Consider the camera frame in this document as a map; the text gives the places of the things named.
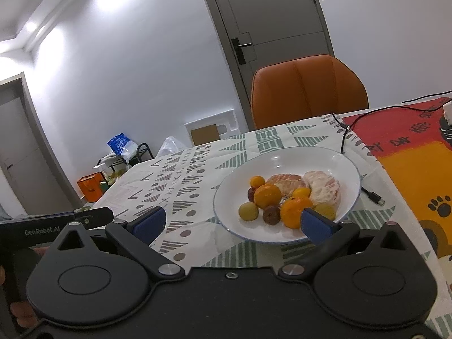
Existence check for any white foam board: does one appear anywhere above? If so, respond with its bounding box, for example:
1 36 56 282
184 109 238 147

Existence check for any person's left hand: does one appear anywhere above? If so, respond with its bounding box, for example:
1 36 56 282
0 246 50 330

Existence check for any plain grey door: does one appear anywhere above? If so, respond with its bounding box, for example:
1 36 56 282
0 72 84 220

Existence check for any peeled pomelo segment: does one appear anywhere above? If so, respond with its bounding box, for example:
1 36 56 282
303 170 342 207

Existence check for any large orange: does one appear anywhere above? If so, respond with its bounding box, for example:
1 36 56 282
253 183 283 210

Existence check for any brown cardboard piece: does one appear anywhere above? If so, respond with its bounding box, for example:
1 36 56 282
190 123 220 145

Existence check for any red cartoon printed mat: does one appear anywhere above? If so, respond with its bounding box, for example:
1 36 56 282
340 95 452 262

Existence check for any white plate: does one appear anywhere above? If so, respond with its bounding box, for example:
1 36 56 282
213 146 362 245

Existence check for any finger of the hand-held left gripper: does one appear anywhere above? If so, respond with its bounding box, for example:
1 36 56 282
72 207 114 229

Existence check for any black metal rack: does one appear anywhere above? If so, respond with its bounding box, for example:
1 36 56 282
97 142 155 176

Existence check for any grey door with lock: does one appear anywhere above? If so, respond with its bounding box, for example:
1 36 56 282
194 0 334 132

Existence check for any peeled orange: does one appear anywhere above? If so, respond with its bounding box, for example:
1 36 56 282
265 173 307 199

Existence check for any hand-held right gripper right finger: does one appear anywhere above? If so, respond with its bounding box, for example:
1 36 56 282
278 207 423 282

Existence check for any brown jujube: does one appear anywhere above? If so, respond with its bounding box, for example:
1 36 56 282
262 205 282 226

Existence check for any orange box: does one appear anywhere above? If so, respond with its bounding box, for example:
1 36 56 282
77 173 103 203

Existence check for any clear white plastic bag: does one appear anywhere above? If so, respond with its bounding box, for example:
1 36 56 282
155 136 188 160

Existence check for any white charger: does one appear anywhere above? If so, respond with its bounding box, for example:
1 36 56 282
440 99 452 126

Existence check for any blue white plastic bag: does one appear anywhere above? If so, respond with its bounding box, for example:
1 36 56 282
107 133 139 165

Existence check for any white crumpled bag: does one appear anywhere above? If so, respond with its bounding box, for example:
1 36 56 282
95 151 124 172

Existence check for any black cable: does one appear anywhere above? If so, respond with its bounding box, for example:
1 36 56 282
331 91 452 206

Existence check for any small tangerine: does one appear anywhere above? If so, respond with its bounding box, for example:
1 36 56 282
280 197 314 229

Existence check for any orange chair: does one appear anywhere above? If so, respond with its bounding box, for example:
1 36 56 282
249 54 370 131

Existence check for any black door lock handle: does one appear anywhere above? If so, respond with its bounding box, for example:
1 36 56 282
231 32 253 65

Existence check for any green jujube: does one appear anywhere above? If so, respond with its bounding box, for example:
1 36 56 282
238 202 258 221
313 202 336 221

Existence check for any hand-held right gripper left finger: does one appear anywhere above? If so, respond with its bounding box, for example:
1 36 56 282
44 206 186 282

